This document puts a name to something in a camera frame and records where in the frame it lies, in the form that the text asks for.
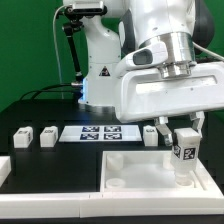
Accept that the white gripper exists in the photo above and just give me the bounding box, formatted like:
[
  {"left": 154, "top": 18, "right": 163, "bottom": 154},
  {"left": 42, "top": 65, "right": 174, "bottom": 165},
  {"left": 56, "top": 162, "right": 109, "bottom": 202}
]
[{"left": 114, "top": 42, "right": 224, "bottom": 146}]

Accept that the black cable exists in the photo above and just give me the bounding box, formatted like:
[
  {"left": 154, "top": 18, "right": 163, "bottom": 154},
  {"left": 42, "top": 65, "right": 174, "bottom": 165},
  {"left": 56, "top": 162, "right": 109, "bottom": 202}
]
[{"left": 19, "top": 83, "right": 84, "bottom": 101}]

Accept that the white wall piece left edge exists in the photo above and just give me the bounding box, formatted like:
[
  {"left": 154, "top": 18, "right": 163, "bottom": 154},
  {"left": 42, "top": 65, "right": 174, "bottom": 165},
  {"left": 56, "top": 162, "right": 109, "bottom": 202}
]
[{"left": 0, "top": 156, "right": 11, "bottom": 187}]

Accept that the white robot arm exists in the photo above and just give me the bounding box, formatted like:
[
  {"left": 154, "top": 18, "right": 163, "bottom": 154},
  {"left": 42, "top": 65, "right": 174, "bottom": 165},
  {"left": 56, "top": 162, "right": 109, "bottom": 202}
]
[{"left": 63, "top": 0, "right": 224, "bottom": 145}]

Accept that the white plate with fiducial tags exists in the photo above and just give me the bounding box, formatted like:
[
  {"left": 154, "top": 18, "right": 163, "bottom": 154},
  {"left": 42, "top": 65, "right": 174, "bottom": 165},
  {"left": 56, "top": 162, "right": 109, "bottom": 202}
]
[{"left": 59, "top": 125, "right": 142, "bottom": 142}]

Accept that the white square tabletop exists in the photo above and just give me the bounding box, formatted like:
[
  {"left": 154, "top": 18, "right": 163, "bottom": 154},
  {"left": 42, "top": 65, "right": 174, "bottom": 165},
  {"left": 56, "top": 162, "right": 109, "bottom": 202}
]
[{"left": 100, "top": 150, "right": 205, "bottom": 193}]

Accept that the grey camera on mount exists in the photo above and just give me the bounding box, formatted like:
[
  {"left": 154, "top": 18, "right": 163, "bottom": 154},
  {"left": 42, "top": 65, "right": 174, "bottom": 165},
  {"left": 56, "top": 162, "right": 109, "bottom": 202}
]
[{"left": 72, "top": 0, "right": 104, "bottom": 10}]

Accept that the white L-shaped obstacle wall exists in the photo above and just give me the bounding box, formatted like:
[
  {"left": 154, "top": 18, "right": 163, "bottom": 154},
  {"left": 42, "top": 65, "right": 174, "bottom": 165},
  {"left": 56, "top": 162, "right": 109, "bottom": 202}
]
[{"left": 0, "top": 163, "right": 224, "bottom": 219}]

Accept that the white cable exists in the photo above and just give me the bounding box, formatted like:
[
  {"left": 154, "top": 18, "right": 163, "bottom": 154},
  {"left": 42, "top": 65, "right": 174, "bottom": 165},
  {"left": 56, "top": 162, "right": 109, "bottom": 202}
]
[{"left": 52, "top": 4, "right": 69, "bottom": 100}]

